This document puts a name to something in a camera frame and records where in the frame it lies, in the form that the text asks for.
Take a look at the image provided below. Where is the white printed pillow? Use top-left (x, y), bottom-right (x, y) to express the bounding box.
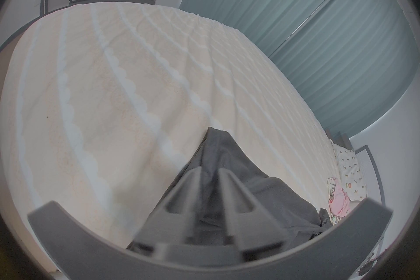
top-left (333, 143), bottom-right (369, 202)

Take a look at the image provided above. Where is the grey bedside table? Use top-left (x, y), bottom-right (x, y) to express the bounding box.
top-left (324, 128), bottom-right (350, 150)

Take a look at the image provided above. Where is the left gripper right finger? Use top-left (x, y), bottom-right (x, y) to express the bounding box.
top-left (217, 168), bottom-right (285, 263)

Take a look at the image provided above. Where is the pink garment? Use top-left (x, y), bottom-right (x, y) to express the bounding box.
top-left (328, 175), bottom-right (351, 217)

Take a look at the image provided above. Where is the bed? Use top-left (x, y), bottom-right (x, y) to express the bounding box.
top-left (0, 1), bottom-right (385, 247)

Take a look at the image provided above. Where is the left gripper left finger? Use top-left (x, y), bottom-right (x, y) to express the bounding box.
top-left (131, 167), bottom-right (201, 255)

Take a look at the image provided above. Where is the black T-shirt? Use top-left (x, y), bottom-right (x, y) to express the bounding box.
top-left (126, 127), bottom-right (334, 252)

